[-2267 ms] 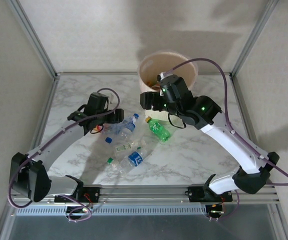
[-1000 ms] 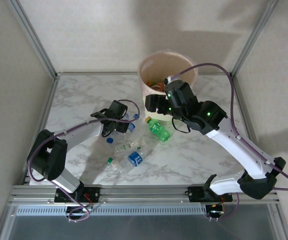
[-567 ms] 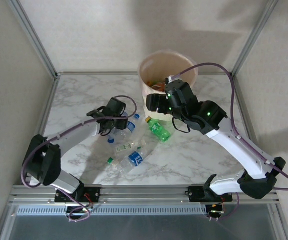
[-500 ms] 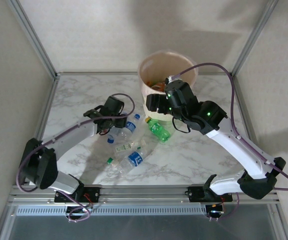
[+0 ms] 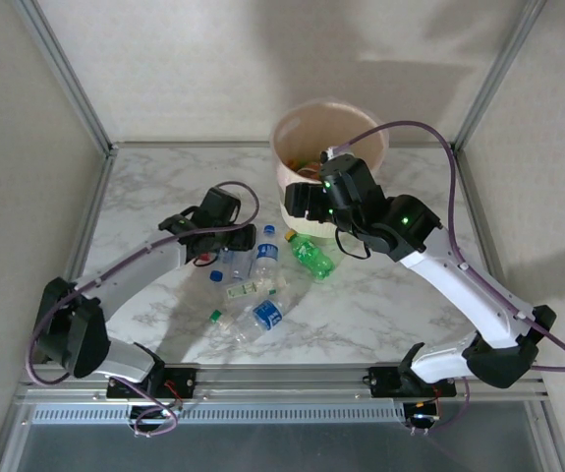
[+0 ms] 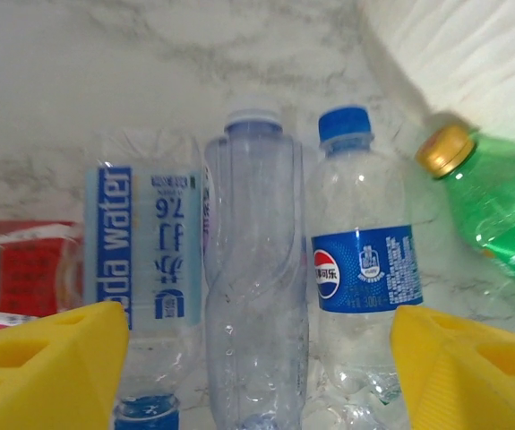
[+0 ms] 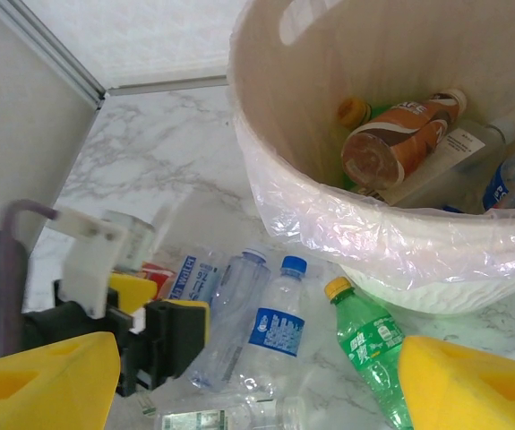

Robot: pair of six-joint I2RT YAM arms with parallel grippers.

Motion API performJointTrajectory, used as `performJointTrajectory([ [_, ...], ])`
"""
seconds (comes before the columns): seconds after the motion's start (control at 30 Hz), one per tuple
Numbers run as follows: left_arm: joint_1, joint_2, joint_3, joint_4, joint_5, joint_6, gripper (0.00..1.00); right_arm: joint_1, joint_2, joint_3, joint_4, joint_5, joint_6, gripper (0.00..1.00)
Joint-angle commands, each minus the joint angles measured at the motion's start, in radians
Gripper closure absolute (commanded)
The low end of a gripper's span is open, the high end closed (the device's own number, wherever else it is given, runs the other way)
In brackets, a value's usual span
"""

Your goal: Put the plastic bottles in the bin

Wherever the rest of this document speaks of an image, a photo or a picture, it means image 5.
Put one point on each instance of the crushed clear bluish bottle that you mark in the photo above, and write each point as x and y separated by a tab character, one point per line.
238	263

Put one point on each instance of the clear bottle round blue logo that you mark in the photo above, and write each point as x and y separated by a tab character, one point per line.
267	252

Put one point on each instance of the green bottle yellow cap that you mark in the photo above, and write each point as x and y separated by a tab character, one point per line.
311	255

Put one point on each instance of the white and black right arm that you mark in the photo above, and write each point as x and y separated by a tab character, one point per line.
459	290

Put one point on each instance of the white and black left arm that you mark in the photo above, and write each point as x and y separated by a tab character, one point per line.
134	268

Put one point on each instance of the cream plastic waste bin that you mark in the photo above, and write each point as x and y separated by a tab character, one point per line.
301	133

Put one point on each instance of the red label plastic bottle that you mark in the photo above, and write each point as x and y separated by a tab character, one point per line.
207	255

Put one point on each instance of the clear bottle green white label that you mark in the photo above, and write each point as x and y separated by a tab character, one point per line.
242	291

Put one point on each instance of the clear bottle green cap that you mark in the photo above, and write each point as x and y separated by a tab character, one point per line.
220	318

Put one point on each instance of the clear bottle blue label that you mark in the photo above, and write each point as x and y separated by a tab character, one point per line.
268	314

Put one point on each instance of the aluminium table edge rail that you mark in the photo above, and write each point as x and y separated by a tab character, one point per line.
94	211
489	246

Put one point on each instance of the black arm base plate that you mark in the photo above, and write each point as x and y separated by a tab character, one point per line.
382	381
184	378

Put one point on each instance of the aluminium front mounting rail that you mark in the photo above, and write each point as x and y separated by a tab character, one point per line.
282	381

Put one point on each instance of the aluminium frame post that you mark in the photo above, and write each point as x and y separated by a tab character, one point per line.
552	437
12	442
66	74
498	74

